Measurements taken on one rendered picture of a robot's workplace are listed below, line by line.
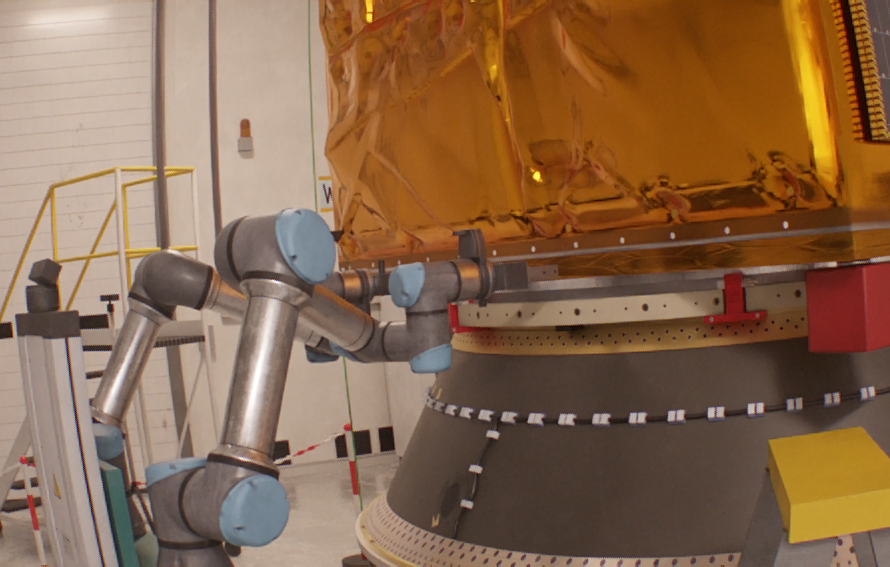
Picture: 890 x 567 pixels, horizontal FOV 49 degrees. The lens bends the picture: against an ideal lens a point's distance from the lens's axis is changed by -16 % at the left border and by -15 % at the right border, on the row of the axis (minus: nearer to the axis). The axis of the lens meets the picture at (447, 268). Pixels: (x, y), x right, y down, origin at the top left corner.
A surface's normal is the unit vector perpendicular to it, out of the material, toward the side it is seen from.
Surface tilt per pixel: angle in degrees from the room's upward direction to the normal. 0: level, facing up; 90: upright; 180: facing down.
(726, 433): 62
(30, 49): 90
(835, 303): 90
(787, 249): 90
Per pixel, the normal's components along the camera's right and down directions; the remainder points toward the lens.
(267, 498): 0.77, 0.05
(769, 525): -0.22, 0.07
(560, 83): -0.87, 0.03
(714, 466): -0.40, -0.44
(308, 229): 0.82, -0.19
